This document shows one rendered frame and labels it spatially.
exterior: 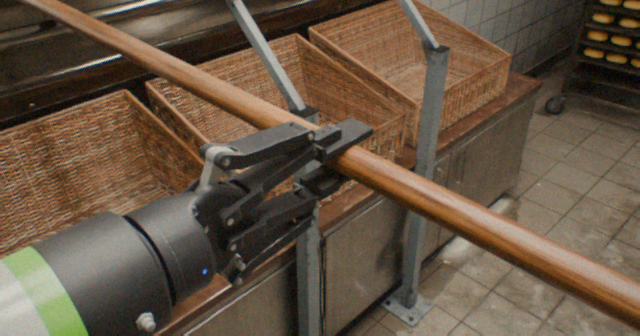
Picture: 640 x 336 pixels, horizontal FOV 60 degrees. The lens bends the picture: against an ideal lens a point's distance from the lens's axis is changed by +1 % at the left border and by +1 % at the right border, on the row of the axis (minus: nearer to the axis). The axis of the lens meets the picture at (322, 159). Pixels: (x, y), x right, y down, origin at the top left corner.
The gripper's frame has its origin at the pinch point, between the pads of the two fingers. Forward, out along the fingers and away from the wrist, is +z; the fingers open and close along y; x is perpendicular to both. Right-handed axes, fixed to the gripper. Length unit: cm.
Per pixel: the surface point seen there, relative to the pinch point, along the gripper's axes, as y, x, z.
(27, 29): 3, -64, -4
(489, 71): 48, -51, 132
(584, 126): 119, -51, 255
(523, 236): -1.4, 18.5, -0.2
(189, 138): 44, -79, 31
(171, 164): 50, -80, 25
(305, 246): 59, -41, 35
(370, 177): -0.5, 5.0, -1.1
